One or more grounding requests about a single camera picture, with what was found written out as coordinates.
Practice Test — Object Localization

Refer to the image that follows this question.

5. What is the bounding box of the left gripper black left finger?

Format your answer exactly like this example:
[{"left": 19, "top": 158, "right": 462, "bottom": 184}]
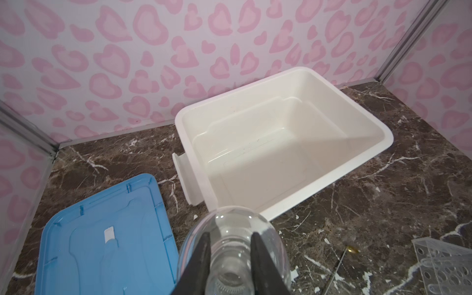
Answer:
[{"left": 171, "top": 232, "right": 211, "bottom": 295}]

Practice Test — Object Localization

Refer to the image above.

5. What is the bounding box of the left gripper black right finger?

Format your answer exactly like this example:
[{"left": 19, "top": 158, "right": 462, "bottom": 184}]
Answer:
[{"left": 250, "top": 232, "right": 290, "bottom": 295}]

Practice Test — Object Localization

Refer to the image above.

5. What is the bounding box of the clear glass flask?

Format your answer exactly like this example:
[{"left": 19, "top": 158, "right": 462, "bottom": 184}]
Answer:
[{"left": 176, "top": 206, "right": 291, "bottom": 295}]

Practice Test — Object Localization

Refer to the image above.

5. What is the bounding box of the thin metal stirring rod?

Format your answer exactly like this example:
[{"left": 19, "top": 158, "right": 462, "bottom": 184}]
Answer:
[{"left": 322, "top": 246, "right": 360, "bottom": 295}]

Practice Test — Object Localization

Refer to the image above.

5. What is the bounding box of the clear plastic test tube rack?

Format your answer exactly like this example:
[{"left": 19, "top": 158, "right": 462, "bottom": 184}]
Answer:
[{"left": 412, "top": 237, "right": 472, "bottom": 295}]

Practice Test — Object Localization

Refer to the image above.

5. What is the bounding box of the blue plastic bin lid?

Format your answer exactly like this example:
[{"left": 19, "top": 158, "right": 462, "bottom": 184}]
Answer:
[{"left": 34, "top": 173, "right": 178, "bottom": 295}]

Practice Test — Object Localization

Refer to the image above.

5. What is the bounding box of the white plastic storage bin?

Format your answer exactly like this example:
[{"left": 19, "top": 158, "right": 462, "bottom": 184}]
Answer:
[{"left": 173, "top": 67, "right": 393, "bottom": 220}]

